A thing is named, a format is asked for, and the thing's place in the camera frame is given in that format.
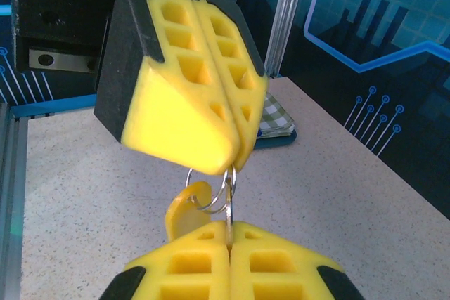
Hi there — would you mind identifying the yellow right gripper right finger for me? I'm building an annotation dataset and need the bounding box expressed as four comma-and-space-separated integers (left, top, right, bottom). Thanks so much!
228, 221, 367, 300

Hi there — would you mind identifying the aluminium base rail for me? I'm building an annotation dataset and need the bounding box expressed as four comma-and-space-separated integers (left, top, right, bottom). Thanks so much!
0, 103, 30, 300

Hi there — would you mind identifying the silver keyring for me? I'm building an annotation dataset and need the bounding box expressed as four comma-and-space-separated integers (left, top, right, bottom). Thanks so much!
185, 165, 238, 216

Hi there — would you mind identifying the blue tray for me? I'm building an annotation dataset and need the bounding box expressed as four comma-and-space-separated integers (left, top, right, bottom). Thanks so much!
252, 130, 298, 150

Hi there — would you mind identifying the aluminium frame post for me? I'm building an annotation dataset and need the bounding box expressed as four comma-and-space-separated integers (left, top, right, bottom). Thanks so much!
262, 0, 311, 77

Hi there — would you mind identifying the green white checked cloth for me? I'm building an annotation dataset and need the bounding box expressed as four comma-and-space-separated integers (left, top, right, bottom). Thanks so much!
258, 92, 296, 139

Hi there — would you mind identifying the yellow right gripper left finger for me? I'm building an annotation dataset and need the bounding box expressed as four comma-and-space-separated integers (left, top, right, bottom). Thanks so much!
101, 221, 231, 300

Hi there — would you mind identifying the yellow key tag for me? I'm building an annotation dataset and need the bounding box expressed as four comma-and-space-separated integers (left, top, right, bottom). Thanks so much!
164, 180, 214, 242

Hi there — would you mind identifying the blue table edge strip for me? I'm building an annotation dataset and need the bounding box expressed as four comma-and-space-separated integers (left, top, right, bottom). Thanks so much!
9, 93, 98, 119

